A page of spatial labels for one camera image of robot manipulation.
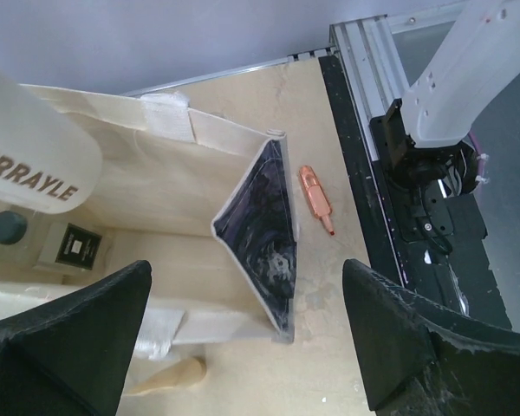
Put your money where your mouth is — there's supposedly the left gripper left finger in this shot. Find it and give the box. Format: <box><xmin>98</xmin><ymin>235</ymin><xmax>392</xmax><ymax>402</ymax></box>
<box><xmin>0</xmin><ymin>261</ymin><xmax>152</xmax><ymax>415</ymax></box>

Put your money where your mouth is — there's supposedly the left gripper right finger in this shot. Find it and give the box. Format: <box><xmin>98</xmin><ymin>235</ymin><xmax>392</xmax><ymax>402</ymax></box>
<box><xmin>342</xmin><ymin>259</ymin><xmax>520</xmax><ymax>415</ymax></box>

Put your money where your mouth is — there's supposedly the clear square bottle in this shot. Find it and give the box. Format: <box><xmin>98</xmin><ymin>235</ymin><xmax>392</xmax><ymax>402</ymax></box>
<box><xmin>0</xmin><ymin>207</ymin><xmax>111</xmax><ymax>276</ymax></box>

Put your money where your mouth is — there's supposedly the white bottle wooden cap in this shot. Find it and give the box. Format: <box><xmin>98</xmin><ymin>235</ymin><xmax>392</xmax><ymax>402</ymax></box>
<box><xmin>0</xmin><ymin>73</ymin><xmax>102</xmax><ymax>214</ymax></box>

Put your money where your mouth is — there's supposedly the canvas tote bag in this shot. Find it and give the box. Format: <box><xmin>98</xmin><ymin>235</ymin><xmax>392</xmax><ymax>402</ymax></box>
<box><xmin>0</xmin><ymin>86</ymin><xmax>297</xmax><ymax>361</ymax></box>

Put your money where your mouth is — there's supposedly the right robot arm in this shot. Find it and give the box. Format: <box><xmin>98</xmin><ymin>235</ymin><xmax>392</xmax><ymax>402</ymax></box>
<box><xmin>383</xmin><ymin>1</ymin><xmax>520</xmax><ymax>183</ymax></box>

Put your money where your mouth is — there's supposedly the wooden cone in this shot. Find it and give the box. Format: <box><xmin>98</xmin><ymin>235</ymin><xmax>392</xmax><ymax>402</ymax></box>
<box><xmin>123</xmin><ymin>357</ymin><xmax>207</xmax><ymax>397</ymax></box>

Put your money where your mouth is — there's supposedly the orange highlighter pen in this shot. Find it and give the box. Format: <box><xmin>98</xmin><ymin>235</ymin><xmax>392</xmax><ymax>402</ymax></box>
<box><xmin>299</xmin><ymin>166</ymin><xmax>335</xmax><ymax>236</ymax></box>

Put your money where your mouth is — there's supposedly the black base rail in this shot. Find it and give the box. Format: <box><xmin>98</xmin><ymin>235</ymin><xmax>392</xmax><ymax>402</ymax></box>
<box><xmin>319</xmin><ymin>56</ymin><xmax>512</xmax><ymax>329</ymax></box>

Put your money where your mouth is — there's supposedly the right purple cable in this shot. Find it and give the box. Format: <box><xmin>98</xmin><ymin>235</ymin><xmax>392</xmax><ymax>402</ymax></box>
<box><xmin>467</xmin><ymin>133</ymin><xmax>491</xmax><ymax>192</ymax></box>

